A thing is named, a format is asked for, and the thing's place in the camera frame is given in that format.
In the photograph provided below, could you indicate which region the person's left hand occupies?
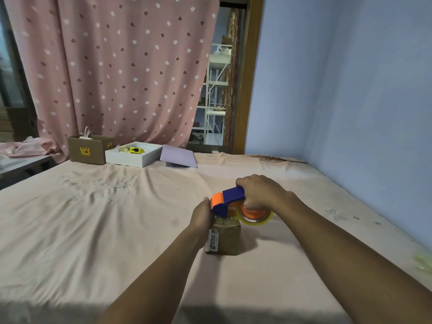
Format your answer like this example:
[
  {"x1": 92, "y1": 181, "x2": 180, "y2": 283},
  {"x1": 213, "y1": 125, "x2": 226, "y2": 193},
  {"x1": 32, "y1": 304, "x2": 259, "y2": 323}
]
[{"x1": 189, "y1": 197, "x2": 215, "y2": 239}]

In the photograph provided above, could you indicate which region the person's right hand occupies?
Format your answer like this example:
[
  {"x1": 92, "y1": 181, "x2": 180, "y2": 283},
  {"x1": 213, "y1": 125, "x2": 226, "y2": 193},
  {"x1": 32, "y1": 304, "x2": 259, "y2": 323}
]
[{"x1": 235, "y1": 174, "x2": 293, "y2": 213}]

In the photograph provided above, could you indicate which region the blue orange tape dispenser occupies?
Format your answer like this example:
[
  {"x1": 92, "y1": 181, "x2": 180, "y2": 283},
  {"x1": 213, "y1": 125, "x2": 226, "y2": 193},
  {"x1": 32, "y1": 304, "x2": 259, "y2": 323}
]
[{"x1": 210, "y1": 186, "x2": 246, "y2": 218}]

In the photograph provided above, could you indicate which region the small brown cardboard box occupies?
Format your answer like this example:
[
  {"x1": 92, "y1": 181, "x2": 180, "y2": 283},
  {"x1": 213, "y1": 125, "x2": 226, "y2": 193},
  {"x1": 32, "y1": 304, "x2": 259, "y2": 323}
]
[{"x1": 205, "y1": 215, "x2": 242, "y2": 256}]

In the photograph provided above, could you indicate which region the person's left forearm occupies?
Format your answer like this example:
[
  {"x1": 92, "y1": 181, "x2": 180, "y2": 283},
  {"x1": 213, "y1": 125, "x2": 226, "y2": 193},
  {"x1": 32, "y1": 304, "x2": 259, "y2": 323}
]
[{"x1": 96, "y1": 227, "x2": 210, "y2": 324}]

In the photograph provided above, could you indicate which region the person's right forearm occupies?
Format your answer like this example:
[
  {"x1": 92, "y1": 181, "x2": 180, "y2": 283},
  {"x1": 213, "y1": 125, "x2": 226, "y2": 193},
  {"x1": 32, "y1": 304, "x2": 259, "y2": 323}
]
[{"x1": 273, "y1": 194, "x2": 432, "y2": 324}]

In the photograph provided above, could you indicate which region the clear packing tape roll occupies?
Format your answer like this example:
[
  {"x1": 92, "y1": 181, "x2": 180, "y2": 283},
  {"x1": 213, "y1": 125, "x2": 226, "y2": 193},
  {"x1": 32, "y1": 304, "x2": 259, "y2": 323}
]
[{"x1": 235, "y1": 203, "x2": 274, "y2": 226}]

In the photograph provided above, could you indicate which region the pink bed sheet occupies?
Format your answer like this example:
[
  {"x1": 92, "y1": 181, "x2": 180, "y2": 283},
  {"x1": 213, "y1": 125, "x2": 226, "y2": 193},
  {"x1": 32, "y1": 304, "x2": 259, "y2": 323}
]
[{"x1": 0, "y1": 152, "x2": 432, "y2": 324}]

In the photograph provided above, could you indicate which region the lilac box lid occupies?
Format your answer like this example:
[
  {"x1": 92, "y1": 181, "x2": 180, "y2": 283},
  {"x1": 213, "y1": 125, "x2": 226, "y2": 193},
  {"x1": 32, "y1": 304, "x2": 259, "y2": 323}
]
[{"x1": 160, "y1": 144, "x2": 198, "y2": 169}]

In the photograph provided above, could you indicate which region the white shallow box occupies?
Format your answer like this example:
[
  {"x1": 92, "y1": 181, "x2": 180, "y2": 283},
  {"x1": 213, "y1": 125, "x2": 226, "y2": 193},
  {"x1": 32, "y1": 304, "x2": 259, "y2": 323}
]
[{"x1": 105, "y1": 141, "x2": 164, "y2": 168}]

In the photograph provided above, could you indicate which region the white metal shelf rack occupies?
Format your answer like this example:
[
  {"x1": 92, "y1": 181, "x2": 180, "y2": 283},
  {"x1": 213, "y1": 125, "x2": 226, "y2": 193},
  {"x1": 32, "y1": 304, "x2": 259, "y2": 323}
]
[{"x1": 197, "y1": 44, "x2": 233, "y2": 145}]

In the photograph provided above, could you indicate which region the open brown cardboard box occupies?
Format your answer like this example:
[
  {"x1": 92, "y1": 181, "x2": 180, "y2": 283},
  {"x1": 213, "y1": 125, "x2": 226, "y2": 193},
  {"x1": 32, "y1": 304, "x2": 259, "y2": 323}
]
[{"x1": 67, "y1": 134, "x2": 114, "y2": 165}]

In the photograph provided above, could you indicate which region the pink dotted curtain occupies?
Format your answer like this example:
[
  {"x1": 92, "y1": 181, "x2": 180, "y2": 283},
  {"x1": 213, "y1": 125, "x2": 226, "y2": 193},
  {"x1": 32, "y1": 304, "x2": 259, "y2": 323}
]
[{"x1": 3, "y1": 0, "x2": 221, "y2": 164}]

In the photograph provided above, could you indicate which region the pink crumpled cloth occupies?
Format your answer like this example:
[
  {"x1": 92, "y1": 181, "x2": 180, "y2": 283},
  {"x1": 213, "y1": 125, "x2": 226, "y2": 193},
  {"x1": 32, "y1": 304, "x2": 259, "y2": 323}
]
[{"x1": 0, "y1": 136, "x2": 63, "y2": 158}]

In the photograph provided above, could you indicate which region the grey side table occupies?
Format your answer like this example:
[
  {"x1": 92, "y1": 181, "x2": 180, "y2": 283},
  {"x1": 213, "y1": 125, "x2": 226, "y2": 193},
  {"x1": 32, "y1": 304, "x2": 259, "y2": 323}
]
[{"x1": 0, "y1": 154, "x2": 54, "y2": 190}]

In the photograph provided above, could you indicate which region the wooden door frame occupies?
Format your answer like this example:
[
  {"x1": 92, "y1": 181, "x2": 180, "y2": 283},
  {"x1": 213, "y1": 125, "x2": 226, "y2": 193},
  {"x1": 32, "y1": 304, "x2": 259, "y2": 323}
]
[{"x1": 220, "y1": 0, "x2": 265, "y2": 155}]

